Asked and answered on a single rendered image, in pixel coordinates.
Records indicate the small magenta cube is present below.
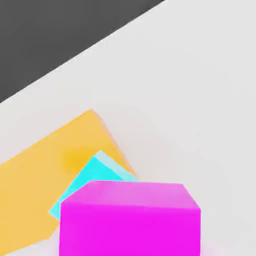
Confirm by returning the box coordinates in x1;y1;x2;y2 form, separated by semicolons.
58;179;202;256

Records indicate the small cyan cube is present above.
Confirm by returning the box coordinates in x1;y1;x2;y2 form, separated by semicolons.
48;150;140;221

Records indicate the large orange box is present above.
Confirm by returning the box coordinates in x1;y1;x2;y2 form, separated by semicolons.
0;108;140;256

